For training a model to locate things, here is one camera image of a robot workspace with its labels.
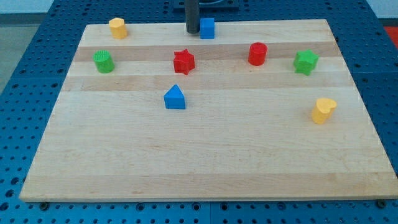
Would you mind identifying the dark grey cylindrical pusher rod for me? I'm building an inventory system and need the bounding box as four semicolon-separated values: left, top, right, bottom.
184;0;200;34

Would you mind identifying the green star block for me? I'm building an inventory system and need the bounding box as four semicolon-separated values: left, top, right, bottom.
293;49;319;76

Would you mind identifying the blue triangle block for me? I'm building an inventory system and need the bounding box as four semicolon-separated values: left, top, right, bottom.
164;85;186;110

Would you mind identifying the green cylinder block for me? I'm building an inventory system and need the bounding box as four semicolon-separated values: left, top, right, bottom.
93;50;114;73

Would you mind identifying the yellow heart block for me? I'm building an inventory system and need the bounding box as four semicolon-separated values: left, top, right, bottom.
311;98;338;124

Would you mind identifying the blue cube block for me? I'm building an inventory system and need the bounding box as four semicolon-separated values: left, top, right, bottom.
200;18;215;39

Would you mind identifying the wooden board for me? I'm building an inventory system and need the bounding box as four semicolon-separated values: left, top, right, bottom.
20;19;397;202

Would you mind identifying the red cylinder block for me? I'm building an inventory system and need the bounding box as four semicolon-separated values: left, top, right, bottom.
248;42;268;66

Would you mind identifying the red star block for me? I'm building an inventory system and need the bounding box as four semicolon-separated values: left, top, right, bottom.
173;49;195;75

